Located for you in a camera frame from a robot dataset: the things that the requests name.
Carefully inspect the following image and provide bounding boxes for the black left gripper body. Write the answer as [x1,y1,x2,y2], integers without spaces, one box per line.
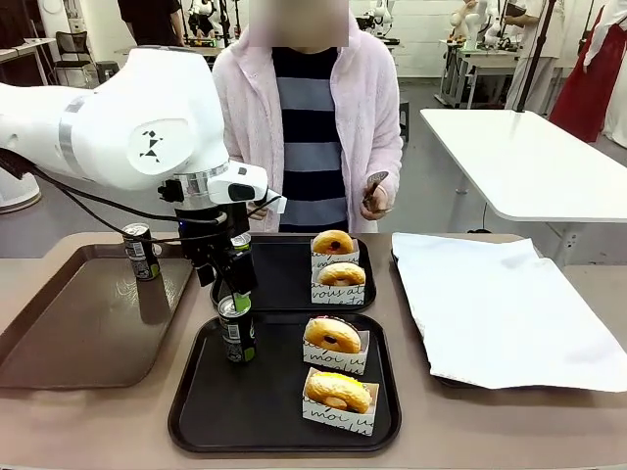
[174,202,251,268]

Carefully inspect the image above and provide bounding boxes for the plain glazed donut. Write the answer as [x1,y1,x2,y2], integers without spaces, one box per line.
[312,228,356,257]

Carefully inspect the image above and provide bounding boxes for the chocolate sprinkled donut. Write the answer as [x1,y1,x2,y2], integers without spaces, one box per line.
[303,316,363,355]

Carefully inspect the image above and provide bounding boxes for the red iced donut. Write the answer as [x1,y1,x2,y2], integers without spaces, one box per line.
[316,261,367,288]

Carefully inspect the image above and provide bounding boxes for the yellow iced donut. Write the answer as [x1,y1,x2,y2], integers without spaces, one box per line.
[304,371,371,414]

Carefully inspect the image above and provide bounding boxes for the metal tongs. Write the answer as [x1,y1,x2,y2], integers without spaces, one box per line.
[362,170,393,214]

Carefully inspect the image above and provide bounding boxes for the person's right forearm pink sleeve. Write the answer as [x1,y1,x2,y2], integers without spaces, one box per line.
[213,58,283,207]

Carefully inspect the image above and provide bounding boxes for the person's left forearm pink sleeve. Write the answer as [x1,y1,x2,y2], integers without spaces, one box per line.
[364,72,406,197]

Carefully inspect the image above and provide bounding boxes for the person's left hand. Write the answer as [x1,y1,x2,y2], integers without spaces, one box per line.
[361,185,391,222]

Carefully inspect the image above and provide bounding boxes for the black square tray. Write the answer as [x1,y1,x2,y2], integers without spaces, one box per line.
[167,312,404,454]
[210,234,378,315]

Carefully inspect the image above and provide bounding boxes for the person in pink jacket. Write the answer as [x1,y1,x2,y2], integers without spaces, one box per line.
[212,0,406,234]

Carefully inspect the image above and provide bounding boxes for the brown plastic tray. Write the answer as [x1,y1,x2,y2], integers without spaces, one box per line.
[0,242,195,391]

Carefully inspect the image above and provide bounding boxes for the grey plastic stool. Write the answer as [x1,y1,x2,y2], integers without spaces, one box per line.
[95,60,121,84]

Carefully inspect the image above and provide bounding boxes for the white round floor base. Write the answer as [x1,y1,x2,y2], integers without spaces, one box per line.
[0,168,43,214]

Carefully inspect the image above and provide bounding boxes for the standing person in black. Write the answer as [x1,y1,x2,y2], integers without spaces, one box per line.
[117,0,186,49]

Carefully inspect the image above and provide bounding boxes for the black office chair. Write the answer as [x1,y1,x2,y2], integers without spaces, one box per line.
[53,30,95,89]

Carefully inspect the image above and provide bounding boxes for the black tray under paper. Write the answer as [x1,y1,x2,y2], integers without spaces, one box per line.
[390,248,496,391]

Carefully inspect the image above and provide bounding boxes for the white paper sheet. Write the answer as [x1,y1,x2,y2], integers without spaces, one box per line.
[391,231,627,394]

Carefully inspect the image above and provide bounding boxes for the white folding table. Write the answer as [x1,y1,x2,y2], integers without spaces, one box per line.
[419,108,627,268]

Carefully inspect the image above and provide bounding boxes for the grey background workbench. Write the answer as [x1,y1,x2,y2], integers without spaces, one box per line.
[438,37,520,111]

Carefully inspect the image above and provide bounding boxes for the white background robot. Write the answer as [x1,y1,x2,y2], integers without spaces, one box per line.
[450,0,515,52]

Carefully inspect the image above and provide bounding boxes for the person in white clothes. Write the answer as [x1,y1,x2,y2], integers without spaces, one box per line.
[502,0,578,115]

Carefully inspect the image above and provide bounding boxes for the black stand pole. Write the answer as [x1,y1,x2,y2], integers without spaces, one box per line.
[516,0,558,115]

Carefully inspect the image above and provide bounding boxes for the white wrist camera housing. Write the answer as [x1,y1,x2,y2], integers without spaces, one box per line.
[205,160,270,206]

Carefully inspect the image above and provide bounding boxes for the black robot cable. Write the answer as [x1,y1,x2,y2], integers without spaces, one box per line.
[0,149,227,246]

